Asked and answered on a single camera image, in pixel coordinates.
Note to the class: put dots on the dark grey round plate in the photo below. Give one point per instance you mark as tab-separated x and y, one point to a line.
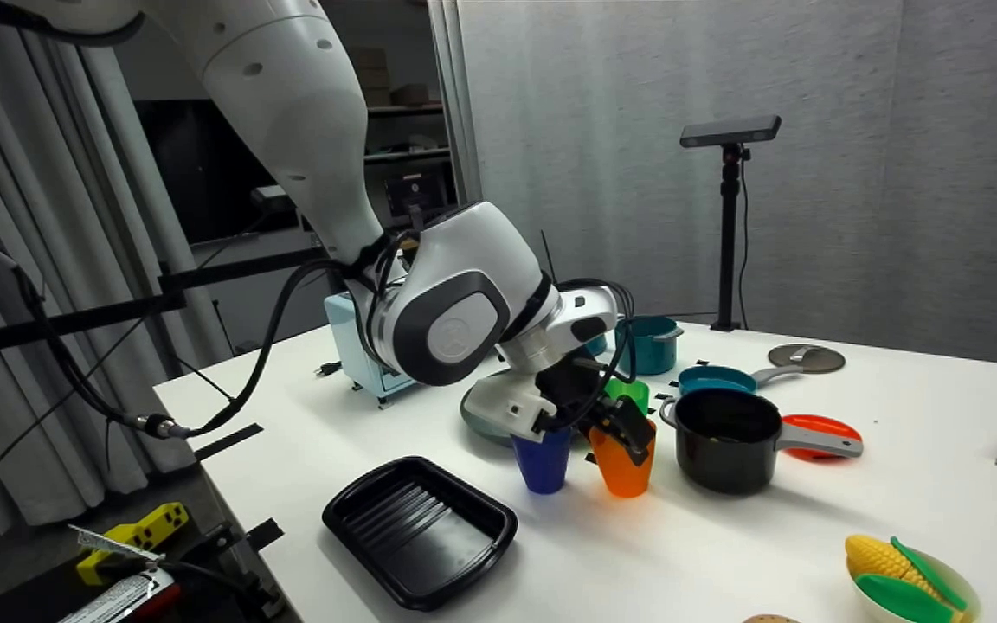
479	414

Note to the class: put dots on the blue plastic cup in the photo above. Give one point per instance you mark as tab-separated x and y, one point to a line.
542	464

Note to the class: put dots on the small pale bowl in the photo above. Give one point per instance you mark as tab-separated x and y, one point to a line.
969	599

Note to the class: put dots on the black ridged tray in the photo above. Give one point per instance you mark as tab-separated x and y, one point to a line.
416	539

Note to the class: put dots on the grey pleated curtain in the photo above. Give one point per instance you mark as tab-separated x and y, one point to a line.
49	382

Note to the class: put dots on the red and silver tool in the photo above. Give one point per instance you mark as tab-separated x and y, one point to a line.
123	599

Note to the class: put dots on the teal frying pan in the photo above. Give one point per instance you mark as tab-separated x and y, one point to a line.
719	380

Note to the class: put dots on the toy burger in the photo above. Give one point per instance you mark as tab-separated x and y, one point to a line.
770	621

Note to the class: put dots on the teal toy pot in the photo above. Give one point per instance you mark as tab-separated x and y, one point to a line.
653	346

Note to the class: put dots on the toy corn with green husk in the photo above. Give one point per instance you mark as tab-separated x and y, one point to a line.
883	561

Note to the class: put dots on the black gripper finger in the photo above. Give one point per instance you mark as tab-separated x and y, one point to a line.
634	433
589	416

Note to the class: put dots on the pale fabric curtain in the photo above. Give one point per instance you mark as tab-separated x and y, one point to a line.
868	176

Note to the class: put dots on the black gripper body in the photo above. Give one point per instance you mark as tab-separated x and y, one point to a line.
573	384

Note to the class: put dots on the black metal rail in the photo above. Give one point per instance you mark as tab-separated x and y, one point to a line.
84	316

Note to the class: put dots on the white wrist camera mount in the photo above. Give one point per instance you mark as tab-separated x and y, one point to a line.
522	414

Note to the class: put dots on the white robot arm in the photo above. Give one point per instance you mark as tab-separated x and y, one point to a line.
294	106

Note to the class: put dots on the orange plastic cup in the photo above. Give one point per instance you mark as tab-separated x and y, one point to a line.
623	467

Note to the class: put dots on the light blue toaster oven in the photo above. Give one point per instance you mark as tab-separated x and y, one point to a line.
354	341

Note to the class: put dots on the black tape strip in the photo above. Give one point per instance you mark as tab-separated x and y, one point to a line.
228	441

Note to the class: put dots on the grey pot lid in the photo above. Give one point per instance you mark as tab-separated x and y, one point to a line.
809	358

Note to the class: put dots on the small red-orange plate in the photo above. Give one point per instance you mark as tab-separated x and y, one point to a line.
830	425

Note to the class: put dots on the green plastic cup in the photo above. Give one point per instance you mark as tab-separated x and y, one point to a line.
628	394

